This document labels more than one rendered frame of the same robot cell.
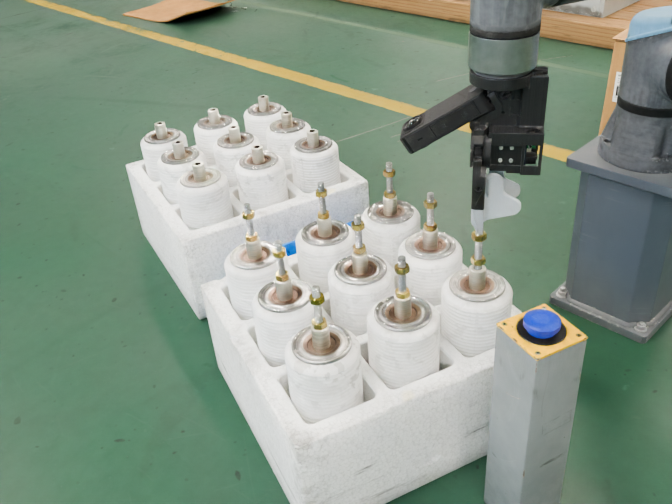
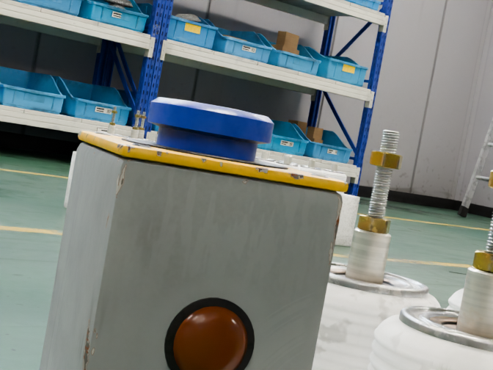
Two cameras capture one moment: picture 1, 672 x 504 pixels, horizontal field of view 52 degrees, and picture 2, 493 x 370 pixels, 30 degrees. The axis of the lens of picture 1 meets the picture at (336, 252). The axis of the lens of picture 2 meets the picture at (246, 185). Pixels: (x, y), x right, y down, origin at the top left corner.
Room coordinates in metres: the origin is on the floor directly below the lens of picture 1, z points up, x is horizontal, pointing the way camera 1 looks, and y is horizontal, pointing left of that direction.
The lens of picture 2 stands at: (0.61, -0.51, 0.32)
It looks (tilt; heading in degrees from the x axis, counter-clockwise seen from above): 3 degrees down; 93
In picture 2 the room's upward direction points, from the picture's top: 10 degrees clockwise
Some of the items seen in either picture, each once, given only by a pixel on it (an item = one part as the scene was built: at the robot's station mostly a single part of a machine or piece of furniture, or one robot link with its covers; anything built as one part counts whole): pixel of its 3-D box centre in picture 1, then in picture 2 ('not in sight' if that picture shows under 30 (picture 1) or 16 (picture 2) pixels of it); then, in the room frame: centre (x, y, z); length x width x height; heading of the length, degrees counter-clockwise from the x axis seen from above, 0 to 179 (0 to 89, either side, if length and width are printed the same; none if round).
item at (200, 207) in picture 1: (209, 220); not in sight; (1.16, 0.24, 0.16); 0.10 x 0.10 x 0.18
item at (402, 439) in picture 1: (365, 354); not in sight; (0.82, -0.03, 0.09); 0.39 x 0.39 x 0.18; 24
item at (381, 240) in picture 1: (391, 258); not in sight; (0.97, -0.09, 0.16); 0.10 x 0.10 x 0.18
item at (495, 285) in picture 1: (477, 285); not in sight; (0.76, -0.19, 0.25); 0.08 x 0.08 x 0.01
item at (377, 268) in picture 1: (360, 269); not in sight; (0.82, -0.03, 0.25); 0.08 x 0.08 x 0.01
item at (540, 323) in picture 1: (541, 325); (207, 137); (0.58, -0.22, 0.32); 0.04 x 0.04 x 0.02
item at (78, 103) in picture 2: not in sight; (84, 100); (-0.68, 4.79, 0.36); 0.50 x 0.38 x 0.21; 133
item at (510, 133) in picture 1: (504, 119); not in sight; (0.75, -0.21, 0.49); 0.09 x 0.08 x 0.12; 76
